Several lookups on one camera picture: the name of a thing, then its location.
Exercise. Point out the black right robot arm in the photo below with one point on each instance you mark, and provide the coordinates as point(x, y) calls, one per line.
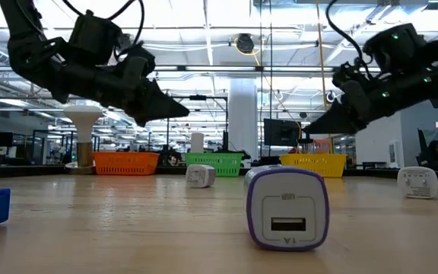
point(394, 49)

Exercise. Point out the white mushroom table lamp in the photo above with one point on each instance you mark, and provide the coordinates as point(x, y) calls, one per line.
point(83, 118)

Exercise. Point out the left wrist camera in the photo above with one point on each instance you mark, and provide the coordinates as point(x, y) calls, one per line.
point(141, 55)

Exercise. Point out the black office chair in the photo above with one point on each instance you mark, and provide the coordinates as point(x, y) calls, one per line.
point(421, 141)

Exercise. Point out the orange plastic basket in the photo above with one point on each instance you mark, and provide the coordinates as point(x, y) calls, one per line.
point(126, 163)

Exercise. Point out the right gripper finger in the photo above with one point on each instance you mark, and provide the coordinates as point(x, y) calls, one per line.
point(337, 122)

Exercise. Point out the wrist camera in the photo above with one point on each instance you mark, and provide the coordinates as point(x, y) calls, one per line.
point(350, 74)
point(141, 55)

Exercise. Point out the lavender white USB charger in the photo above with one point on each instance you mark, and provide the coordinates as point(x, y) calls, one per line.
point(287, 209)

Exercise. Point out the yellow plastic basket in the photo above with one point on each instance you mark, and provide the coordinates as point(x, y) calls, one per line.
point(314, 165)

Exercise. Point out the green white USB charger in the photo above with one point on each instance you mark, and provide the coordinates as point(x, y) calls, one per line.
point(417, 182)

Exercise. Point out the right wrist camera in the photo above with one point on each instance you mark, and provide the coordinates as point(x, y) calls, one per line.
point(350, 74)

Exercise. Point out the green plastic basket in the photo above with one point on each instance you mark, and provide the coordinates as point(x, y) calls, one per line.
point(223, 164)

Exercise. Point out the purple white USB charger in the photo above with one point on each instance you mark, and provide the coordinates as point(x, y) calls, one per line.
point(200, 176)

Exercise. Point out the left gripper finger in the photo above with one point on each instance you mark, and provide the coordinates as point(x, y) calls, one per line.
point(158, 108)

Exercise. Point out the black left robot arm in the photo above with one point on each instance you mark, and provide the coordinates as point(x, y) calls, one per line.
point(32, 61)

